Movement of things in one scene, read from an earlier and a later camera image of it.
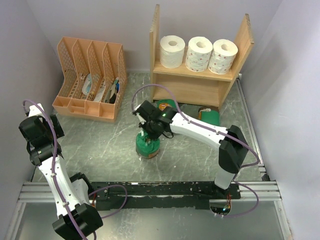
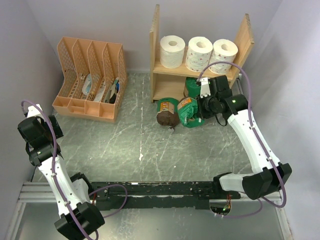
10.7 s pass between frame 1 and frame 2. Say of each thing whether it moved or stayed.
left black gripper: stayed
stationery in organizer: stayed
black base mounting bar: stayed
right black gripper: moved
